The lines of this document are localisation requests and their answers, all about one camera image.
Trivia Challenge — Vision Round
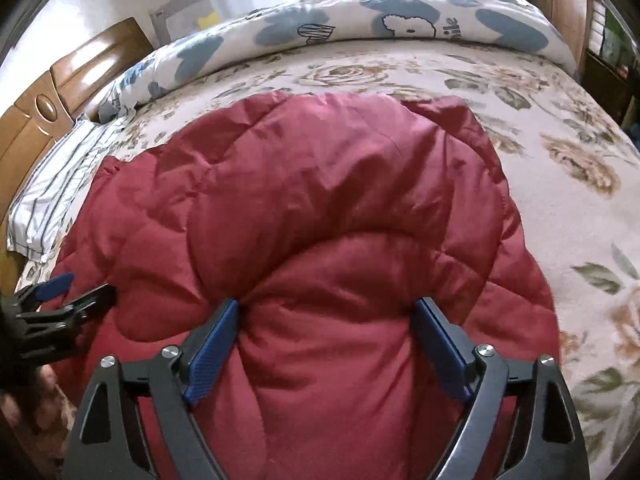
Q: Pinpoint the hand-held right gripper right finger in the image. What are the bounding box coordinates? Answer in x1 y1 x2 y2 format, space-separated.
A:
415 297 588 480

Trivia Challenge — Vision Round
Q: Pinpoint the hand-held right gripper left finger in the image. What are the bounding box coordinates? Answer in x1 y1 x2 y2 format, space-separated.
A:
62 298 241 480

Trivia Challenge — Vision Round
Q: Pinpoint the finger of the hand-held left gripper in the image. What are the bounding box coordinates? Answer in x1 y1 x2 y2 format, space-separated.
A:
14 272 76 313
15 284 118 333

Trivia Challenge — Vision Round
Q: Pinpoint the red padded jacket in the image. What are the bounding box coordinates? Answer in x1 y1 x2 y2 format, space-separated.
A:
47 92 563 480

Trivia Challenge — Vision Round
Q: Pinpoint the striped white pillow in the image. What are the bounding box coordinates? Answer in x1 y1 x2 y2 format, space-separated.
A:
7 115 136 263

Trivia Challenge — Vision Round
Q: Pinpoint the wooden headboard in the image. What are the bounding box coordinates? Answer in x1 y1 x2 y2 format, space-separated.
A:
0 16 156 251

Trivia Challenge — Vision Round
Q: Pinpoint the floral bed sheet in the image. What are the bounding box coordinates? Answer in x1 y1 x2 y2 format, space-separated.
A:
15 37 640 480

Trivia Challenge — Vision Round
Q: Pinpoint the dark shelf unit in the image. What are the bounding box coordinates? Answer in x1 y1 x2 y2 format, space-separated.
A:
585 0 636 126

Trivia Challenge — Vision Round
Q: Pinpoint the blue flower print quilt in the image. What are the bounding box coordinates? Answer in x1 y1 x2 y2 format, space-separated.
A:
97 0 578 123

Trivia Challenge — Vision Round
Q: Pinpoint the wooden wardrobe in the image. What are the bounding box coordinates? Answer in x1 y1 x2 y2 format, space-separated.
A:
520 0 588 68

